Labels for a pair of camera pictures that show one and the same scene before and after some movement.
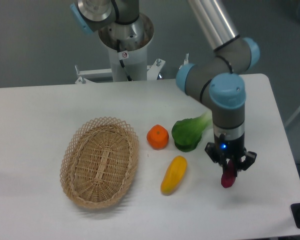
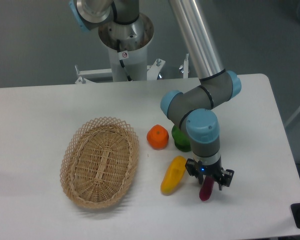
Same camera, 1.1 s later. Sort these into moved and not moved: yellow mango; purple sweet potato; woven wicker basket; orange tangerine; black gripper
Moved: purple sweet potato; black gripper
Not moved: yellow mango; woven wicker basket; orange tangerine
